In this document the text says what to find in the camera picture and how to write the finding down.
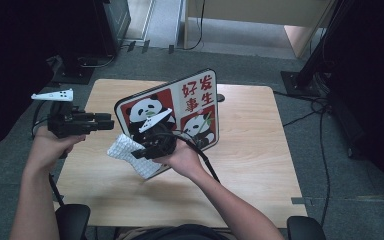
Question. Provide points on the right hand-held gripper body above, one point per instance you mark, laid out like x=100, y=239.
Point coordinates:
x=160, y=141

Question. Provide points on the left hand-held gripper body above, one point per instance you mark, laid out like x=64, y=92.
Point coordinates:
x=68, y=121

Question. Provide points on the white waffle cloth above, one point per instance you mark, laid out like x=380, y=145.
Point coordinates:
x=123, y=150

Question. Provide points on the square panda picture board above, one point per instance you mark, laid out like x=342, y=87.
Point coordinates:
x=193, y=100

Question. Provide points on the person's right hand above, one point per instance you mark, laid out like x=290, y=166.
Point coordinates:
x=183, y=160

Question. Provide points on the person's left hand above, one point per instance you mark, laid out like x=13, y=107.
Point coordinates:
x=51, y=148

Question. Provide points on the dark curtain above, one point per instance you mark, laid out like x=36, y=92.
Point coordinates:
x=10, y=66
x=373, y=83

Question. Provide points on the person's dark top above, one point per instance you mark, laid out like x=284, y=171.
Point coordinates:
x=183, y=232

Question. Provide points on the black computer tower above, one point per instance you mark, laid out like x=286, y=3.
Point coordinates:
x=111, y=26

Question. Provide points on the black chair armrest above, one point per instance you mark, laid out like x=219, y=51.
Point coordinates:
x=73, y=221
x=306, y=228

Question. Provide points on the floor tape strip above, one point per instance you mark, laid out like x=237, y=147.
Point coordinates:
x=301, y=200

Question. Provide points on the black metal pole stand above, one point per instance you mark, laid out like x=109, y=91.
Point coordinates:
x=316, y=50

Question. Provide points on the black stand base plate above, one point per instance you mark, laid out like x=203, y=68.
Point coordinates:
x=73, y=75

